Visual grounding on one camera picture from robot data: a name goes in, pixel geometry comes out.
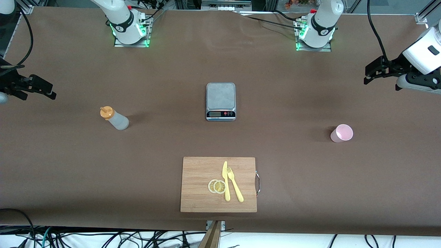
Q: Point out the silver digital kitchen scale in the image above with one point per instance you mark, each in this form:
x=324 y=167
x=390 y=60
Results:
x=220 y=96

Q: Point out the bamboo cutting board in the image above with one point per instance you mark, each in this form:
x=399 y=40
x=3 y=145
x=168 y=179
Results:
x=196 y=186

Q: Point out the white power strip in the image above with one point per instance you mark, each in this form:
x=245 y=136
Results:
x=225 y=7

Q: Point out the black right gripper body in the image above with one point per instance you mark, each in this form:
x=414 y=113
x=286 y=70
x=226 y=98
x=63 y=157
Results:
x=9 y=83

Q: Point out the aluminium frame profile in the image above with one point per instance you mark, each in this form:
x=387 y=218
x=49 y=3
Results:
x=26 y=8
x=422 y=17

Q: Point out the sauce bottle with orange cap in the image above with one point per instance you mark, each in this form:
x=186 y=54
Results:
x=119 y=121

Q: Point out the yellow plastic fork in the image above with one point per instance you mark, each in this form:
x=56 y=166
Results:
x=237 y=193

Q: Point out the brown table cover sheet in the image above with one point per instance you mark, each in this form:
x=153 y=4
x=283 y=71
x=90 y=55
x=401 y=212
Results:
x=69 y=172

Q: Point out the small metal bracket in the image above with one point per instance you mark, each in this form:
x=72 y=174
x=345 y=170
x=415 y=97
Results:
x=223 y=225

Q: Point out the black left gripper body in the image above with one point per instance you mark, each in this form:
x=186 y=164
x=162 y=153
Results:
x=393 y=65

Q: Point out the lemon slice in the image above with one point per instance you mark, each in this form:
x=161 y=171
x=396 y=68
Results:
x=219 y=187
x=211 y=186

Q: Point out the pink plastic cup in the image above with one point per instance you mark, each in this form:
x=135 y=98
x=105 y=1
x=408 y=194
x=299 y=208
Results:
x=342 y=133

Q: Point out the yellow plastic knife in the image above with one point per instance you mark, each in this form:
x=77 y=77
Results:
x=227 y=191

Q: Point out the wooden post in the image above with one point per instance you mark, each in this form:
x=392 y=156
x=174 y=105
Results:
x=212 y=237

